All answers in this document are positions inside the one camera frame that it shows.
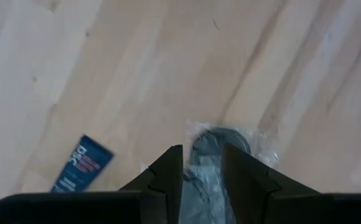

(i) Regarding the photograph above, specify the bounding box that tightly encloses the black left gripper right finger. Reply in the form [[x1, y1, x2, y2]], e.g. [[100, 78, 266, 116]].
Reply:
[[222, 143, 324, 224]]

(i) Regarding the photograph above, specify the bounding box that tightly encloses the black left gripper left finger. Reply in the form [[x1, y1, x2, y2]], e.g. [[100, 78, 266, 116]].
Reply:
[[120, 144, 184, 224]]

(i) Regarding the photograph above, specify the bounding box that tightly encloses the black disc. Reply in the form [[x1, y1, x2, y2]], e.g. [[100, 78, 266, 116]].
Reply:
[[182, 120, 280, 224]]

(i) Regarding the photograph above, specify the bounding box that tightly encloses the dark blue travel tube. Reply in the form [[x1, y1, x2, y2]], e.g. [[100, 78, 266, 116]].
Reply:
[[49, 133, 116, 194]]

